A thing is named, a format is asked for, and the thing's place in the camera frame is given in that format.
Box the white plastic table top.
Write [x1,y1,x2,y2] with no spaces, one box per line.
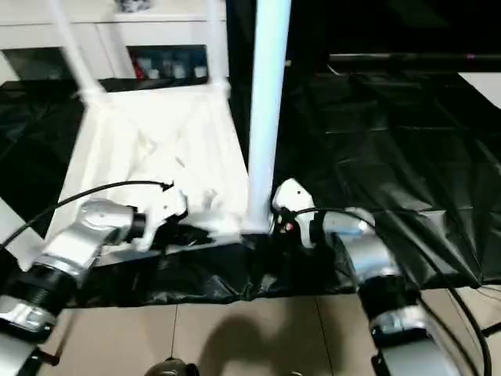
[17,80,272,272]

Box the white plastic table leg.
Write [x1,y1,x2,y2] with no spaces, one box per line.
[49,0,107,103]
[242,0,294,237]
[206,0,231,93]
[0,191,46,272]

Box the black mat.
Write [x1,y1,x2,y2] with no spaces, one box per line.
[0,66,501,307]

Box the dark brown rounded object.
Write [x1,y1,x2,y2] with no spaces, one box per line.
[144,356,200,376]

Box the long black bar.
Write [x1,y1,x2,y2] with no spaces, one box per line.
[328,53,501,66]

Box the white cabinet with glass doors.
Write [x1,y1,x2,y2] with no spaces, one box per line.
[0,0,229,85]

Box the grey speckled ornament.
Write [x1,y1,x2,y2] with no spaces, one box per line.
[115,0,152,13]

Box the white flat board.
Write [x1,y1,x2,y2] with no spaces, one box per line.
[457,71,501,110]

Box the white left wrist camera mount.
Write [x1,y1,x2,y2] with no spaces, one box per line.
[135,186,189,251]

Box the black folding table frame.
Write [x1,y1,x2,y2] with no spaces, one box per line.
[38,313,79,367]

